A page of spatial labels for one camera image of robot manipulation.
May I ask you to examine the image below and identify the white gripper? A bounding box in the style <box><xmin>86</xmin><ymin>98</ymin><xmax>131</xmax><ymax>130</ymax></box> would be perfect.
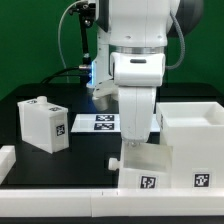
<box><xmin>118</xmin><ymin>87</ymin><xmax>156</xmax><ymax>143</ymax></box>

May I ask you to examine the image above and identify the white drawer tray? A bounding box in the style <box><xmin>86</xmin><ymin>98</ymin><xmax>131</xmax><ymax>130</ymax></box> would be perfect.
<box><xmin>108</xmin><ymin>142</ymin><xmax>172</xmax><ymax>189</ymax></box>

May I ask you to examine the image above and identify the large white drawer housing box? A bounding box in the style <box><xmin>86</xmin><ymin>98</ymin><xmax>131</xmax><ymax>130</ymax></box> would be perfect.
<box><xmin>156</xmin><ymin>102</ymin><xmax>224</xmax><ymax>189</ymax></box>

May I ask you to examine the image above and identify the white drawer with knob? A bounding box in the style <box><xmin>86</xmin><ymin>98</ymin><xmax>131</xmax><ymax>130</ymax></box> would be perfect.
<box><xmin>17</xmin><ymin>96</ymin><xmax>69</xmax><ymax>154</ymax></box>

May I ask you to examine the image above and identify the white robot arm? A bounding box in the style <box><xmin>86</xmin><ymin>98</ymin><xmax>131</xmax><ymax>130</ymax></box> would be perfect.
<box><xmin>87</xmin><ymin>0</ymin><xmax>204</xmax><ymax>144</ymax></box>

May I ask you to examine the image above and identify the white marker tag plate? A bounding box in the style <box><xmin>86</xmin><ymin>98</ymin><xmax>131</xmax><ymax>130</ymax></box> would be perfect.
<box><xmin>70</xmin><ymin>113</ymin><xmax>161</xmax><ymax>133</ymax></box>

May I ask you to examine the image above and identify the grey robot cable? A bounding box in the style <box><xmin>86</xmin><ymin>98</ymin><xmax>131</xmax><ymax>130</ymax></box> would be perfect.
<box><xmin>164</xmin><ymin>9</ymin><xmax>186</xmax><ymax>72</ymax></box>

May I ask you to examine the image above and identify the white front rail bar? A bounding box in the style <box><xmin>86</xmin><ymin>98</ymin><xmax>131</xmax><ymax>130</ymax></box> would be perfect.
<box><xmin>0</xmin><ymin>189</ymin><xmax>224</xmax><ymax>217</ymax></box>

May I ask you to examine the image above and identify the white left rail block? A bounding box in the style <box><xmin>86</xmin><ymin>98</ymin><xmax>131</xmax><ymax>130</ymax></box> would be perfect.
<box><xmin>0</xmin><ymin>145</ymin><xmax>16</xmax><ymax>184</ymax></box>

